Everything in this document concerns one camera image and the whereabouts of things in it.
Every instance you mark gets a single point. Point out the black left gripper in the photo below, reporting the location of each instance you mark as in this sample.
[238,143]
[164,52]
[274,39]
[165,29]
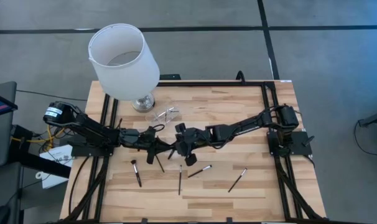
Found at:
[135,137]

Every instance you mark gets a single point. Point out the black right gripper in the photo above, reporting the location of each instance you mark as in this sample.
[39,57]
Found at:
[191,138]

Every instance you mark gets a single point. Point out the thin black makeup brush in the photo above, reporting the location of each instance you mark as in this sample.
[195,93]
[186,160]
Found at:
[180,180]
[160,164]

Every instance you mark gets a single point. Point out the black makeup brush silver ferrule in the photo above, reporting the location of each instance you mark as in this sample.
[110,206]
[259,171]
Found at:
[237,180]
[199,171]

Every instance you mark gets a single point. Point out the powder brush black bristles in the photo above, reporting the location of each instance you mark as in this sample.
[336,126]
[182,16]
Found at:
[137,174]

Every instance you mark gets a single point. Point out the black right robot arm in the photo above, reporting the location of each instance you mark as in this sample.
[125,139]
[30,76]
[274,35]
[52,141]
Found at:
[247,124]

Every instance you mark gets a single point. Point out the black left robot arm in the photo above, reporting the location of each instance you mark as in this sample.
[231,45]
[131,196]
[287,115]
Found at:
[89,126]

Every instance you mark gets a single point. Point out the clear acrylic brush organizer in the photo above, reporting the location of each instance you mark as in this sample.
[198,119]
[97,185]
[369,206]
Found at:
[171,116]

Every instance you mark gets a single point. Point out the white shade table lamp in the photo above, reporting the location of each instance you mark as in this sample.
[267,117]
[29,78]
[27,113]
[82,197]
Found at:
[126,81]

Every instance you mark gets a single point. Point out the white paper box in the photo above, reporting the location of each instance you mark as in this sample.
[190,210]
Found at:
[56,182]

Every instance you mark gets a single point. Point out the black monitor stand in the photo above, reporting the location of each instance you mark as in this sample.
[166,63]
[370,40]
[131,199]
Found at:
[45,165]

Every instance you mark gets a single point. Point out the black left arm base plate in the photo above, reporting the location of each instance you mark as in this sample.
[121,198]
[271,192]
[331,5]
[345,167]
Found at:
[92,151]

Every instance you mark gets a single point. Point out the black aluminium table frame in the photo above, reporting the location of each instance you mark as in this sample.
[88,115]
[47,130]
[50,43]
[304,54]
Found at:
[213,83]

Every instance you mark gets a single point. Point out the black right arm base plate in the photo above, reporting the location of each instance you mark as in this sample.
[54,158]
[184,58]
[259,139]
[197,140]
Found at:
[300,143]

